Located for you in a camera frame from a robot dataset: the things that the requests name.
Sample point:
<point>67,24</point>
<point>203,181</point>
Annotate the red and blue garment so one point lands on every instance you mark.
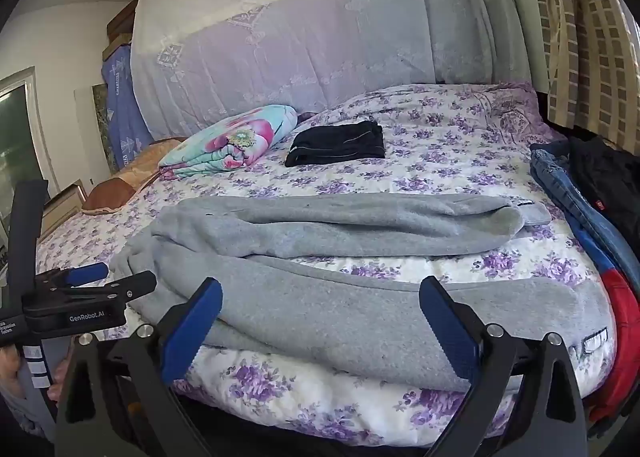
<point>620,317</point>

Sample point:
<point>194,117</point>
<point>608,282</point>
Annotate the picture frame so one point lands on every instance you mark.
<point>62,207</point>

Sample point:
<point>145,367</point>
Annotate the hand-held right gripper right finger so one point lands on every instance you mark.
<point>446,332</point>

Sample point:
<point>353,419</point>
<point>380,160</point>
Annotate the light cardboard box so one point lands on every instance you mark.
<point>117,47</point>

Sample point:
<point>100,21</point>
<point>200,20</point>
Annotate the grey sweat pants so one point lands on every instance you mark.
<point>325,302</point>

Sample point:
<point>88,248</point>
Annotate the purple floral bed quilt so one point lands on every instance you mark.
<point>440,137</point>

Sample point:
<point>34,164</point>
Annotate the person's left hand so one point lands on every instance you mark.
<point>9,369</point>

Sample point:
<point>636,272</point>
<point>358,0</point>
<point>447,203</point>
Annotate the green patterned board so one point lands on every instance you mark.
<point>102,127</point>

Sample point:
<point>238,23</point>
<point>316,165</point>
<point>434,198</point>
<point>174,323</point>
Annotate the black garment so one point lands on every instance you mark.
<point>607,177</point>

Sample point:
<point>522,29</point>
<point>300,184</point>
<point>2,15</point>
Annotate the beige checkered curtain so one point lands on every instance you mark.
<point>580,37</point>

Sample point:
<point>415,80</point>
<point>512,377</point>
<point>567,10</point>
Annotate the brown pillow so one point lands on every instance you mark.
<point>135,169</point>

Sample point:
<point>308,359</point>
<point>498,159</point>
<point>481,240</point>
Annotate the black folded pants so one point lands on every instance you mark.
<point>340,142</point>

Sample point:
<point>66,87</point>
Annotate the colourful floral folded blanket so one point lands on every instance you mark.
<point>235,139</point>

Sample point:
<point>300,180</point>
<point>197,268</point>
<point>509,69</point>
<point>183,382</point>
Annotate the blue printed cloth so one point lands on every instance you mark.
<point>122,107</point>

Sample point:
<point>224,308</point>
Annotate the window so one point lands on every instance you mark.
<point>20,152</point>

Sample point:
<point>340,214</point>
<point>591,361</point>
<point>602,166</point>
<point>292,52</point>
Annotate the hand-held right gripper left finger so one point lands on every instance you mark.
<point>196,322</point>

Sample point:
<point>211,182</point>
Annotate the grey embossed blanket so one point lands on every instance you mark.
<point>470,2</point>

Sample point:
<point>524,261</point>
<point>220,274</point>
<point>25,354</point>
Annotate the dark brown cardboard box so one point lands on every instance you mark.
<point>122,17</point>

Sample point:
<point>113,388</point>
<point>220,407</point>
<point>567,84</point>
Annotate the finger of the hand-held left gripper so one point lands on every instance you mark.
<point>135,283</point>
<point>87,273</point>

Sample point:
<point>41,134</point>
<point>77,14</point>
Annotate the blue jeans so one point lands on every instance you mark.
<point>565,187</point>

